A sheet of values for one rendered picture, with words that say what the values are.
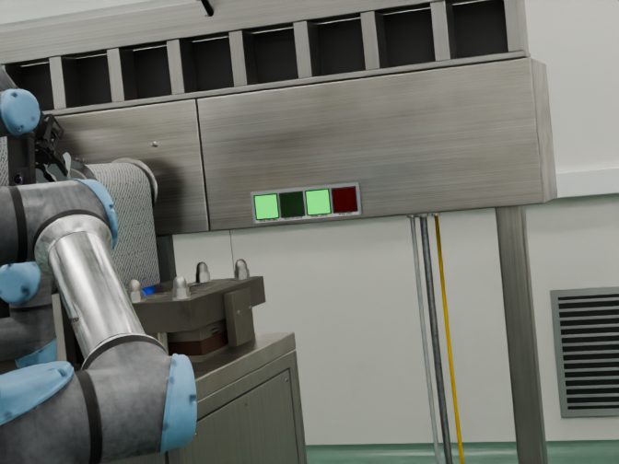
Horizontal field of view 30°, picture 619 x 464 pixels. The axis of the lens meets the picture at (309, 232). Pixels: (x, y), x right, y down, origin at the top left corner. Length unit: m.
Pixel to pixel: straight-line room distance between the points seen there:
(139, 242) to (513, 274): 0.82
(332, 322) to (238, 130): 2.52
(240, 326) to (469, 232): 2.50
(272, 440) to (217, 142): 0.67
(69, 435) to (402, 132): 1.27
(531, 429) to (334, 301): 2.45
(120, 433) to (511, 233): 1.36
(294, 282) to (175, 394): 3.63
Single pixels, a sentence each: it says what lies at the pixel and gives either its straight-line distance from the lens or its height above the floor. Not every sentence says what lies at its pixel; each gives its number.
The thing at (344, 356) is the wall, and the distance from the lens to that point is 5.01.
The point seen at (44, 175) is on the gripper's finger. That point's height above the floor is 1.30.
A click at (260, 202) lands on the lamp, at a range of 2.54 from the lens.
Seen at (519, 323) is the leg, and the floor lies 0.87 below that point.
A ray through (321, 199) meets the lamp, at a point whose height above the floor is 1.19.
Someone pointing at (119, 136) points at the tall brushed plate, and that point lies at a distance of 2.69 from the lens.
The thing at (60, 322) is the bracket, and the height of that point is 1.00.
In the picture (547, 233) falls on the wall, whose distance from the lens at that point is 4.76.
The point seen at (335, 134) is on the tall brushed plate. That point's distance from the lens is 2.49.
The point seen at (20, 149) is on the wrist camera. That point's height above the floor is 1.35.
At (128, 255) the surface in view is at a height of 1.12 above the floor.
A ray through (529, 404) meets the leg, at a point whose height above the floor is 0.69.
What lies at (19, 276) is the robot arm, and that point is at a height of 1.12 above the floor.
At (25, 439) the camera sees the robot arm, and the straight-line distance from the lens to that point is 1.39.
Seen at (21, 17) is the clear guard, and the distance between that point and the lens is 2.84.
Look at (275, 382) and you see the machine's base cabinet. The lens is 2.49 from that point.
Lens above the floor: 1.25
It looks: 3 degrees down
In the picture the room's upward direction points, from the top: 6 degrees counter-clockwise
